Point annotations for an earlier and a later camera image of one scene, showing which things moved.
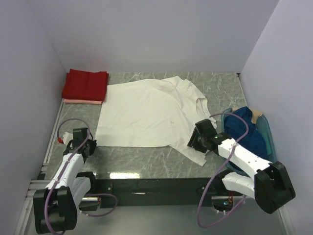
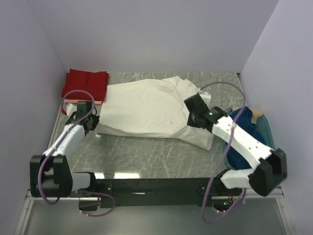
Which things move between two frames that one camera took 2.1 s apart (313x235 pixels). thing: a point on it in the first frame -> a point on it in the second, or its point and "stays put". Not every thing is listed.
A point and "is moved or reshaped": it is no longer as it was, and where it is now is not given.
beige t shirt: x=256 y=113 stays put
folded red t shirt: x=85 y=85 stays put
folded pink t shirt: x=82 y=101 stays put
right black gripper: x=195 y=143 -> x=193 y=118
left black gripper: x=89 y=146 -> x=91 y=121
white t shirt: x=158 y=113 is moved or reshaped
